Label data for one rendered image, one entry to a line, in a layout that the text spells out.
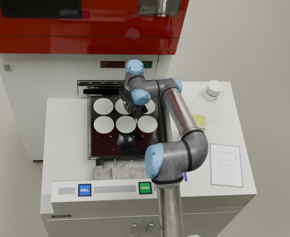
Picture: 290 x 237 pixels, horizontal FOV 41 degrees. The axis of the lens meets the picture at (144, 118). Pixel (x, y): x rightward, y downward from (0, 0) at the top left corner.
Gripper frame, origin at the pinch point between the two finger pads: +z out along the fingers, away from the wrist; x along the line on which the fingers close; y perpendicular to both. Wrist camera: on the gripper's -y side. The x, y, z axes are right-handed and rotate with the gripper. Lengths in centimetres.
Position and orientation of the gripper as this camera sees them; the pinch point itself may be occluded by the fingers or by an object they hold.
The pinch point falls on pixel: (131, 113)
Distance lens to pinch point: 194.9
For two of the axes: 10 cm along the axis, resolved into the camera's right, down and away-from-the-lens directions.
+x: -8.0, 4.5, -3.9
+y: -5.9, -7.1, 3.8
